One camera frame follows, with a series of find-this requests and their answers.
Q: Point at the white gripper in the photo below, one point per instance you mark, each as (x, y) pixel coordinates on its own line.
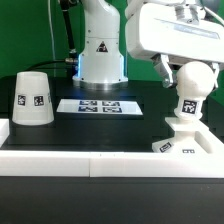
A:
(153, 32)

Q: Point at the white lamp bulb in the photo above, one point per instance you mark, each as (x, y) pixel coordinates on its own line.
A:
(193, 86)

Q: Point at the white lamp base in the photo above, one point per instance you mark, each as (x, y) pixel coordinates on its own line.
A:
(190, 137)

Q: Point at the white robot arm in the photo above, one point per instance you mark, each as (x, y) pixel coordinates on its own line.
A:
(101, 65)

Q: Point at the white lamp shade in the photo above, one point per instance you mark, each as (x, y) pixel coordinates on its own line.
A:
(32, 101)

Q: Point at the white marker tag sheet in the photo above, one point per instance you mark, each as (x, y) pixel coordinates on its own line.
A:
(99, 107)

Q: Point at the white front wall bar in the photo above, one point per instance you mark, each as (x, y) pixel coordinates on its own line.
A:
(112, 164)

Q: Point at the white left wall bar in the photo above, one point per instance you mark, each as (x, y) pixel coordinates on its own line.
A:
(4, 130)

